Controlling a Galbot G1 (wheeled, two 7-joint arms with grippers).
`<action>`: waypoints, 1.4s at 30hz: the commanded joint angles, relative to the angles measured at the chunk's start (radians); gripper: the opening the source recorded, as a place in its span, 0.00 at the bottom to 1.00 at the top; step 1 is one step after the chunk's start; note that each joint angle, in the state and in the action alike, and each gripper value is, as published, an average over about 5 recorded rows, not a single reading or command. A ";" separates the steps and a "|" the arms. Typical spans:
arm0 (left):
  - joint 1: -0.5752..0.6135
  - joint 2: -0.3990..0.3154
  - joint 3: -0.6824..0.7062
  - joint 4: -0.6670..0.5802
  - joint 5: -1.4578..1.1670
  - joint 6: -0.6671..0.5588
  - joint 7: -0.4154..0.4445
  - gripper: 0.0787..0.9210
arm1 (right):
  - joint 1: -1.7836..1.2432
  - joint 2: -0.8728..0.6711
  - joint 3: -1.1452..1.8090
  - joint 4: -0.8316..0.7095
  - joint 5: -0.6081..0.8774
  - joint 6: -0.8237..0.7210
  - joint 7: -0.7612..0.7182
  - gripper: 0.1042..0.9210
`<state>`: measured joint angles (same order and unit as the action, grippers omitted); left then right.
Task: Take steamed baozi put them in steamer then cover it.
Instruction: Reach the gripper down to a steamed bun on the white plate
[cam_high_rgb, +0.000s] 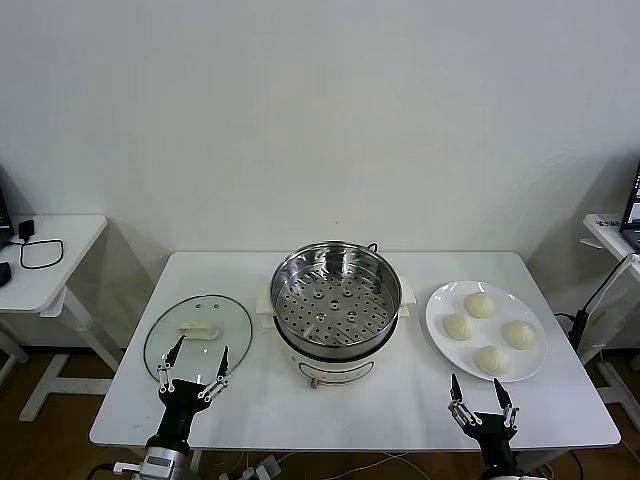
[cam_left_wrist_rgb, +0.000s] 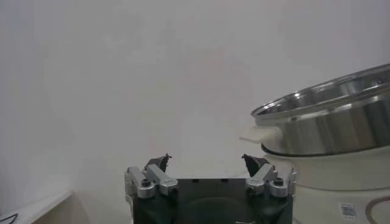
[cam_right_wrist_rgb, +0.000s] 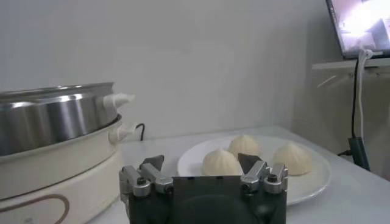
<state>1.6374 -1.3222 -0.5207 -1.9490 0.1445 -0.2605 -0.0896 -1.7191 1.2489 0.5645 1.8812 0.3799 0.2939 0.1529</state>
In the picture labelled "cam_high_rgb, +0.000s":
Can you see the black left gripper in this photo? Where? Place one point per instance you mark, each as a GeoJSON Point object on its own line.
{"type": "Point", "coordinates": [180, 405]}

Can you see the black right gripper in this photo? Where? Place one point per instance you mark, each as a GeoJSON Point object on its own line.
{"type": "Point", "coordinates": [492, 432]}

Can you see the white steamed baozi bun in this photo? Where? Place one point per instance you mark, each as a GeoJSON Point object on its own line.
{"type": "Point", "coordinates": [493, 360]}
{"type": "Point", "coordinates": [481, 305]}
{"type": "Point", "coordinates": [519, 334]}
{"type": "Point", "coordinates": [459, 327]}

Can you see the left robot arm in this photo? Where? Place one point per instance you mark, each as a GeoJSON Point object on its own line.
{"type": "Point", "coordinates": [160, 464]}

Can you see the perforated steel steamer basket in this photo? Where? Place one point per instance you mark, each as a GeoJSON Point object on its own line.
{"type": "Point", "coordinates": [335, 310]}

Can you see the white round plate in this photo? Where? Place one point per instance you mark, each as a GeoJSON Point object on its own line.
{"type": "Point", "coordinates": [445, 300]}

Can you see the white power strip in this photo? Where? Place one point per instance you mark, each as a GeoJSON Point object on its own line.
{"type": "Point", "coordinates": [262, 470]}

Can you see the white side table with adapter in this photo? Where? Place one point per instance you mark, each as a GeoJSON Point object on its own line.
{"type": "Point", "coordinates": [75, 240]}

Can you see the white side table with laptop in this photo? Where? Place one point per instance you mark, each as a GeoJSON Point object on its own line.
{"type": "Point", "coordinates": [600, 225]}

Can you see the small black device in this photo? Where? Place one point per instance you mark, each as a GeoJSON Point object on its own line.
{"type": "Point", "coordinates": [3, 274]}

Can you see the black power adapter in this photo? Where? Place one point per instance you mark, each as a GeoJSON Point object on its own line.
{"type": "Point", "coordinates": [26, 230]}

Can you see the black monitor edge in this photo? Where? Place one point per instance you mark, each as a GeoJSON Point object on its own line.
{"type": "Point", "coordinates": [3, 200]}

